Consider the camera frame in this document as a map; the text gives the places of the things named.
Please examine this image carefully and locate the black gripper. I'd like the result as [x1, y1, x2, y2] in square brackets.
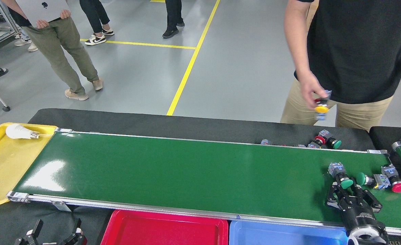
[326, 182, 385, 235]

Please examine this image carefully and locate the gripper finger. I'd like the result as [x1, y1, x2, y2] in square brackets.
[59, 218, 88, 245]
[15, 219, 44, 245]

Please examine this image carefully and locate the yellow push button switch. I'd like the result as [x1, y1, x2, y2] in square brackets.
[314, 90, 333, 120]

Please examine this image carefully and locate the laptop computer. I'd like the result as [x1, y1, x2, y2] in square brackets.
[16, 0, 72, 28]

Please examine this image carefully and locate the yellow plastic tray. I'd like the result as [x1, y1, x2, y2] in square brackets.
[0, 122, 58, 206]

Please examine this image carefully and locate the blue plastic tray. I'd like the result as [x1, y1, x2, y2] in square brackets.
[229, 220, 352, 245]

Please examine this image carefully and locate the red plastic tray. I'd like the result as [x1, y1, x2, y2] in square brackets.
[101, 209, 229, 245]

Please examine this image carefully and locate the green conveyor belt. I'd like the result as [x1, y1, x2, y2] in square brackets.
[7, 129, 401, 239]

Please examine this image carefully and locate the white light bulb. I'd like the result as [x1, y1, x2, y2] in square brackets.
[5, 124, 40, 140]

